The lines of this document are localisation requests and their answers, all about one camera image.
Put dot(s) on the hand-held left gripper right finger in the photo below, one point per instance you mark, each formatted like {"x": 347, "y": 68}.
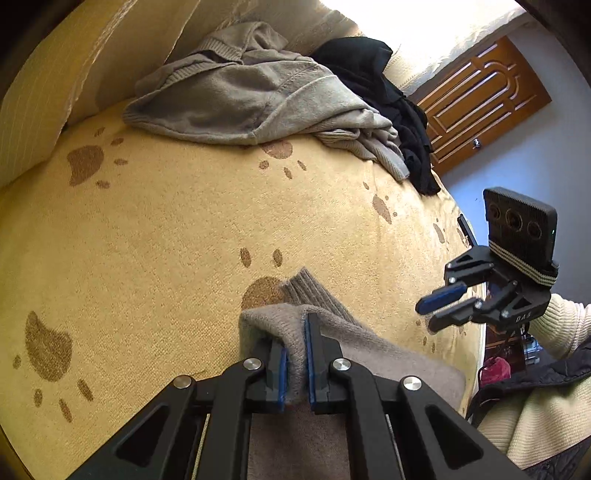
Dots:
{"x": 310, "y": 369}

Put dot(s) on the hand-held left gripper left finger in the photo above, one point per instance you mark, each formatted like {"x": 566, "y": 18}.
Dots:
{"x": 282, "y": 378}

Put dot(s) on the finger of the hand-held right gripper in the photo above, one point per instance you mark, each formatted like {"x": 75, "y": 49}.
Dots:
{"x": 452, "y": 314}
{"x": 438, "y": 299}

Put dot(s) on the taupe knit sweater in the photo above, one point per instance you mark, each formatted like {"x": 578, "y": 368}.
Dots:
{"x": 392, "y": 364}

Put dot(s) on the black smartphone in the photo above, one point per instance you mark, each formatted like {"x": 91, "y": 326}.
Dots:
{"x": 465, "y": 228}

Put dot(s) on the pink soft item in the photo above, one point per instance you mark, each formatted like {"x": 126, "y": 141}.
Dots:
{"x": 494, "y": 369}

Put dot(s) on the brown wooden panel door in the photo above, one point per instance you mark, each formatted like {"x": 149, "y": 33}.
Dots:
{"x": 485, "y": 101}

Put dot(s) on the yellow paw print blanket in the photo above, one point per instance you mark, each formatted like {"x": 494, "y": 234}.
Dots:
{"x": 161, "y": 230}

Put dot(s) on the sheer white curtain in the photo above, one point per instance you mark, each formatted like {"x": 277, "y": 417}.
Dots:
{"x": 438, "y": 27}

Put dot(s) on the black garment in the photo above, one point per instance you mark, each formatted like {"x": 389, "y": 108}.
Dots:
{"x": 369, "y": 60}

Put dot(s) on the grey-brown crumpled cardigan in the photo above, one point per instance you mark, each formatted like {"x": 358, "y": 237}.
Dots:
{"x": 240, "y": 92}

